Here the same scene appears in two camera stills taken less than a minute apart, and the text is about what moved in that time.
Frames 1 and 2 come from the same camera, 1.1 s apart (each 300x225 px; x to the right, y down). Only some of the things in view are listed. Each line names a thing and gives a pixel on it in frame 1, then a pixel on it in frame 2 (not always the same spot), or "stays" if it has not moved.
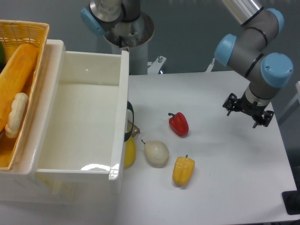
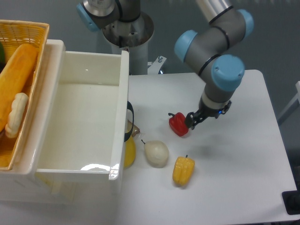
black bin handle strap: [130, 107] stays
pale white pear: [156, 153] stays
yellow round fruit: [130, 152] stays
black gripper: [253, 109] to [191, 120]
